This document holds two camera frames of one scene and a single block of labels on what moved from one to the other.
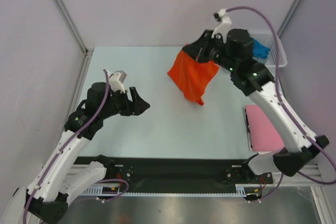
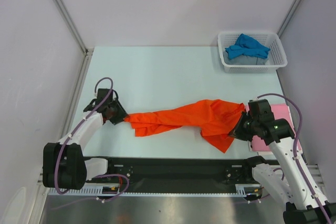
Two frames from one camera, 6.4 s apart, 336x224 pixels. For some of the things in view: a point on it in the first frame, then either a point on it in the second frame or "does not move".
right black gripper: x=198 y=49 → x=237 y=132
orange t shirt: x=192 y=77 → x=215 y=117
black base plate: x=179 y=174 does not move
